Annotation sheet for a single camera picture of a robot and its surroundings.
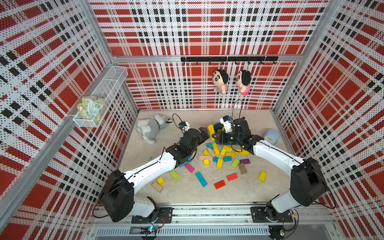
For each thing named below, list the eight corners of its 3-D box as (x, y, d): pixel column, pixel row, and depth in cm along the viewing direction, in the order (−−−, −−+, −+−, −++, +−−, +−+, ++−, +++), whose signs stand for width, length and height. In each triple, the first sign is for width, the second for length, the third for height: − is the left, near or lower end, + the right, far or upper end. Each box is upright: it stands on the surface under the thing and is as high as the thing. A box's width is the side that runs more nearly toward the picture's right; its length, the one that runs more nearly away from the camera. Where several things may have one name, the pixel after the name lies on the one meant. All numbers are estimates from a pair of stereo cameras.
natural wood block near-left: (152, 186, 85) (151, 184, 83) (156, 182, 87) (155, 180, 85) (160, 193, 83) (159, 191, 81) (164, 188, 84) (163, 187, 82)
